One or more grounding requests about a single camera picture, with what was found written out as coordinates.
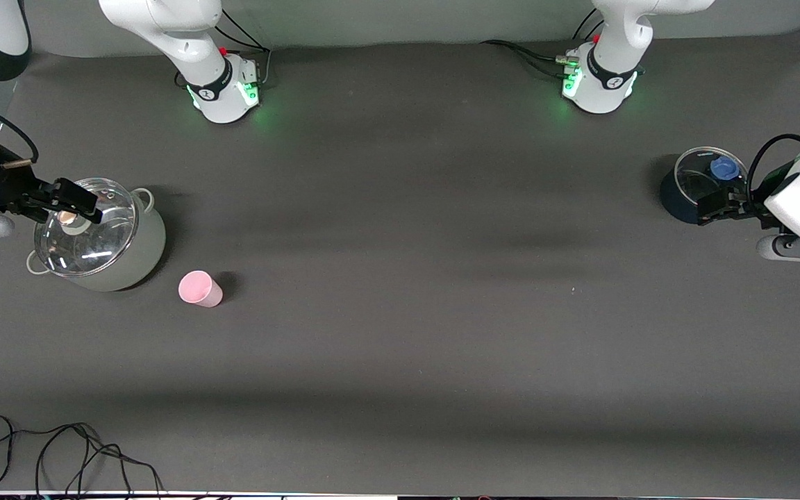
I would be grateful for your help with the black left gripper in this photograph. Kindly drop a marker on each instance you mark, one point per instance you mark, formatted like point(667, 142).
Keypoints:
point(746, 205)

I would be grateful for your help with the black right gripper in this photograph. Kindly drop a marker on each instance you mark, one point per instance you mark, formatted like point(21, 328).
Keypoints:
point(3, 189)

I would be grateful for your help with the pink plastic cup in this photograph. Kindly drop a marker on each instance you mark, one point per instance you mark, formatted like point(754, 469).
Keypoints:
point(198, 288)

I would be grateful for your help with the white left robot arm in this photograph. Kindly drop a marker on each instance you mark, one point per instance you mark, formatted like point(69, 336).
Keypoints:
point(612, 62)

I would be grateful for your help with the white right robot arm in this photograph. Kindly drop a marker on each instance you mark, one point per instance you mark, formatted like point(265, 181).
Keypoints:
point(198, 42)

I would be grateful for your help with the glass pot lid, beige knob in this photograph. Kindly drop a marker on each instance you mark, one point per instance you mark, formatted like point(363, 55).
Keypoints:
point(94, 239)

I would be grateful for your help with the dark blue saucepan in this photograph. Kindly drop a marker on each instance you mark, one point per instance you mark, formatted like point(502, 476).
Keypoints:
point(674, 205)

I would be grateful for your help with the glass lid with blue knob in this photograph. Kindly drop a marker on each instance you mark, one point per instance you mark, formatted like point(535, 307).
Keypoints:
point(693, 161)

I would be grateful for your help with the pale green cooking pot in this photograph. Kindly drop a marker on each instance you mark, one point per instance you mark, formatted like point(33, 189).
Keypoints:
point(143, 257)

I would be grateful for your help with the dark grey table cloth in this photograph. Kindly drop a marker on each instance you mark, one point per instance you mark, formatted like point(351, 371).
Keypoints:
point(400, 347)

